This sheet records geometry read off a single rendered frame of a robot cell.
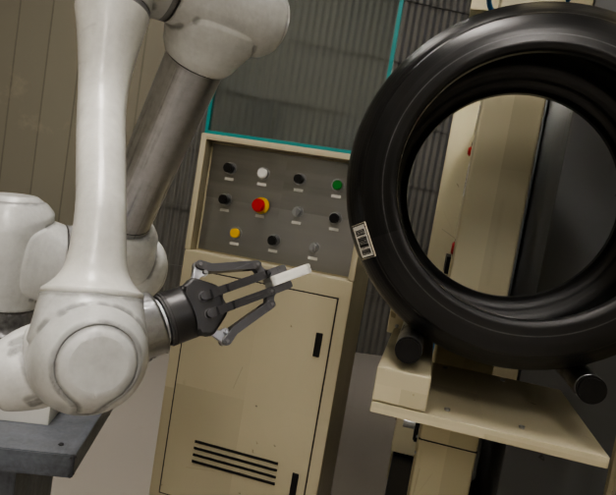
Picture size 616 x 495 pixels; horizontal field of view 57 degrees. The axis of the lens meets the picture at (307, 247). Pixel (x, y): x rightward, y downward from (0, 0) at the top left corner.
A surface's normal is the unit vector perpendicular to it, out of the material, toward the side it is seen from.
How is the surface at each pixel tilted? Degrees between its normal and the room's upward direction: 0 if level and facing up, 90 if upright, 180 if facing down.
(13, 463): 90
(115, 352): 85
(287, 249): 90
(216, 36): 131
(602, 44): 79
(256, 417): 90
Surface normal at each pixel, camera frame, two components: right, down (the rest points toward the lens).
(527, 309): -0.25, -0.14
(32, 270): 0.59, 0.19
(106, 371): 0.45, 0.02
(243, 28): 0.27, 0.80
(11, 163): 0.11, 0.10
